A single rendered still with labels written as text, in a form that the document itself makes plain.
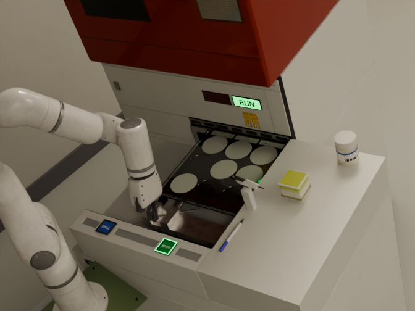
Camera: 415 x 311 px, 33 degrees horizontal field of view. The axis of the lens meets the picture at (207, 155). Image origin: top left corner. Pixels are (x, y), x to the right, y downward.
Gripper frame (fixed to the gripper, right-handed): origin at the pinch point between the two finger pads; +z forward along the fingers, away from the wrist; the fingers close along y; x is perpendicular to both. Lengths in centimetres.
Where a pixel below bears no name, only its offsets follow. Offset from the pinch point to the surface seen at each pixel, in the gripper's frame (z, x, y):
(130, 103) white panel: 1, -59, -59
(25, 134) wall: 53, -177, -87
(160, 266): 20.2, -1.1, 0.8
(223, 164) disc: 12, -8, -48
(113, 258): 25.2, -23.5, -0.1
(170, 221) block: 18.0, -10.7, -17.5
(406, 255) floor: 91, 34, -114
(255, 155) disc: 11, 1, -56
